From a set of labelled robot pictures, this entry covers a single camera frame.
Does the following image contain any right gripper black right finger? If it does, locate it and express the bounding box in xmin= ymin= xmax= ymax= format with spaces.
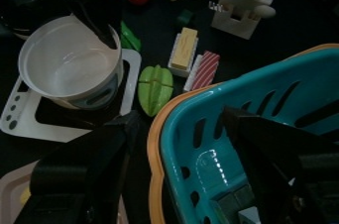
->
xmin=220 ymin=105 xmax=339 ymax=224

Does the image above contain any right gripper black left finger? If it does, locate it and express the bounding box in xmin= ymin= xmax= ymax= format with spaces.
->
xmin=14 ymin=110 xmax=143 ymax=224

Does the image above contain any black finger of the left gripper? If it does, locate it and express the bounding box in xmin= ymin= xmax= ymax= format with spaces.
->
xmin=72 ymin=1 xmax=120 ymax=50

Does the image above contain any white toy pot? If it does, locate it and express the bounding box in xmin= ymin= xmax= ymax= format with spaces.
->
xmin=17 ymin=14 xmax=125 ymax=111

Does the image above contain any green toy pepper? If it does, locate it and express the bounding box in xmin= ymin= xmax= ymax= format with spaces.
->
xmin=119 ymin=19 xmax=143 ymax=53

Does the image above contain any yellow toy corn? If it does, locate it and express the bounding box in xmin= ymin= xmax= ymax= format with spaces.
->
xmin=18 ymin=184 xmax=33 ymax=206

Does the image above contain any grey toy piece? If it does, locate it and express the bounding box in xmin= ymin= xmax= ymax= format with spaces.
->
xmin=211 ymin=183 xmax=257 ymax=224

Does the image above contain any teal basket orange rim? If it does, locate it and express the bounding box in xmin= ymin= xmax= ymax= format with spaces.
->
xmin=147 ymin=43 xmax=339 ymax=224

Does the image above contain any white toy stove black top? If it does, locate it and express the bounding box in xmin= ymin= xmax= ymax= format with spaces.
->
xmin=0 ymin=49 xmax=143 ymax=144

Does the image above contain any small dark green cube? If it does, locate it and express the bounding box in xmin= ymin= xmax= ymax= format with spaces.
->
xmin=176 ymin=8 xmax=196 ymax=26

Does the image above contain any yellow toy butter white base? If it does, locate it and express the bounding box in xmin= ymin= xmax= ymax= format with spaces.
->
xmin=167 ymin=27 xmax=200 ymax=79

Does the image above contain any light green sliced toy vegetable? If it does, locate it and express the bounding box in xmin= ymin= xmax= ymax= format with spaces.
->
xmin=136 ymin=64 xmax=175 ymax=118

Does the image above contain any red striped toy bacon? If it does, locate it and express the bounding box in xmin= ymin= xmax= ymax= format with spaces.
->
xmin=181 ymin=51 xmax=221 ymax=93

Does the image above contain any white toy knife block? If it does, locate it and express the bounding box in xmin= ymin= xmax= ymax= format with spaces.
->
xmin=209 ymin=0 xmax=280 ymax=41

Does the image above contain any white rounded utensil handle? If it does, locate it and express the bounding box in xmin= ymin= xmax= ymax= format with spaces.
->
xmin=253 ymin=4 xmax=277 ymax=20

